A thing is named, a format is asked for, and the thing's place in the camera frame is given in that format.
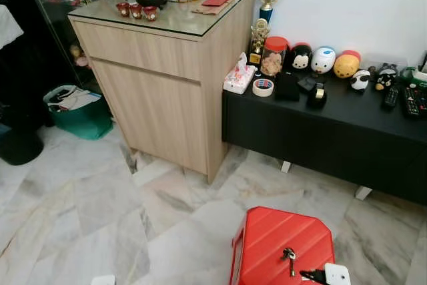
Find silver keys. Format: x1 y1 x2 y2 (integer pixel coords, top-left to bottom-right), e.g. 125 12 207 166
282 248 298 278

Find black remote control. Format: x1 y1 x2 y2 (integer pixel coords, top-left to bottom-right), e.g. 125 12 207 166
381 85 402 111
402 85 424 118

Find green container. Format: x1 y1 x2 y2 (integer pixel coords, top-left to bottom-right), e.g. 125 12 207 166
400 65 427 89

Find small black plush toy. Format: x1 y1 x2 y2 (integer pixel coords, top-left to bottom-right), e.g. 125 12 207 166
373 63 400 93

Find small panda plush toy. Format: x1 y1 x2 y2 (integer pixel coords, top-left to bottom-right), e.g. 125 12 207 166
350 69 372 91

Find black low sideboard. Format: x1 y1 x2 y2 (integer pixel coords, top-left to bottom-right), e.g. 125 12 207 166
222 65 427 206

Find yellow plush toy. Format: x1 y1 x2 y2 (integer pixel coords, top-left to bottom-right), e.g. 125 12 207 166
333 49 362 79

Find black tape dispenser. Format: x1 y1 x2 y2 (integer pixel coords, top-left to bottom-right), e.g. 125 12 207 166
306 82 328 108

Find white plush toy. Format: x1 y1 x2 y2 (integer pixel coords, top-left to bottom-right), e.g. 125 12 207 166
310 46 338 75

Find small black box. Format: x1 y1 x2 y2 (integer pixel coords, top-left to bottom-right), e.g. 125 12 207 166
298 76 318 93

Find black mouse plush toy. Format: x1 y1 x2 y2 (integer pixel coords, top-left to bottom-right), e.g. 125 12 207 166
289 43 314 73

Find black wallet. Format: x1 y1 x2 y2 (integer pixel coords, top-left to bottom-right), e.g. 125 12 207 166
274 72 302 103

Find clear jar red lid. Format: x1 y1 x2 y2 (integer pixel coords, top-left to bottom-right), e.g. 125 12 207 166
260 36 290 77

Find white tape roll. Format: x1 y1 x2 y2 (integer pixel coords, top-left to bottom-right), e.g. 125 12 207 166
252 78 276 98

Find small gold trophy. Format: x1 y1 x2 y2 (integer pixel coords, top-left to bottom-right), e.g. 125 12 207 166
248 19 270 67

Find pink white tissue pack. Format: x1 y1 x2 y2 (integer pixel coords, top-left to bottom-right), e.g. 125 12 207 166
223 53 258 95

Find red plastic stool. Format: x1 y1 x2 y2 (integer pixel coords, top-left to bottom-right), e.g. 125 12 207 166
230 207 336 285

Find light wooden cabinet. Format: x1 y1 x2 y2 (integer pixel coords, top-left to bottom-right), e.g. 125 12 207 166
68 0 258 184

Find green shopping bag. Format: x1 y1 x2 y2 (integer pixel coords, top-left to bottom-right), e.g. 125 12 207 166
43 84 113 141

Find black bin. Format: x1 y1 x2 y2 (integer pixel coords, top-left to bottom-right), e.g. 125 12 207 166
0 123 45 166

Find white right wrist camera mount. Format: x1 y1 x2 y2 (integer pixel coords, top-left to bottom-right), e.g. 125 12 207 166
324 264 352 285

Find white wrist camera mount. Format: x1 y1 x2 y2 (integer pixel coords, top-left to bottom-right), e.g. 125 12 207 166
91 275 116 285
324 264 352 285

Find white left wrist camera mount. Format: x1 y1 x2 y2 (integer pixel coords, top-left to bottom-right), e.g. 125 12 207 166
91 275 116 285

